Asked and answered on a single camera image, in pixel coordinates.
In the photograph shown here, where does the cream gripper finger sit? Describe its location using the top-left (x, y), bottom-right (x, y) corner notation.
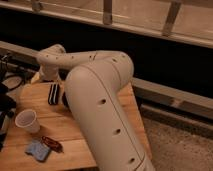
top-left (30, 72), bottom-right (40, 84)

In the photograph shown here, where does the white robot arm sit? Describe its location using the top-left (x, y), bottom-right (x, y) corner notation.
top-left (35, 44), bottom-right (155, 171)

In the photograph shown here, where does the dark blue bowl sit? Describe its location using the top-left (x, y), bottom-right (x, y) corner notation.
top-left (62, 92), bottom-right (69, 108)

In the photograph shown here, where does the white plastic cup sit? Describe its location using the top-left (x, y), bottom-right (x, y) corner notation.
top-left (15, 109), bottom-right (40, 133)

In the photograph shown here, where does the wooden board table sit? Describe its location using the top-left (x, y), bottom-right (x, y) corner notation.
top-left (0, 79), bottom-right (153, 171)

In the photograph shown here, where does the red brown small tool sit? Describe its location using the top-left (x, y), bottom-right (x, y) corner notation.
top-left (42, 136), bottom-right (63, 153)

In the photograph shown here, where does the black cables and equipment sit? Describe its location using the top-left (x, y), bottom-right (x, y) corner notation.
top-left (0, 53), bottom-right (27, 151)

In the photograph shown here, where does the metal window rail frame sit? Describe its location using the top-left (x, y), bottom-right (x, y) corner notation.
top-left (0, 0), bottom-right (213, 49)

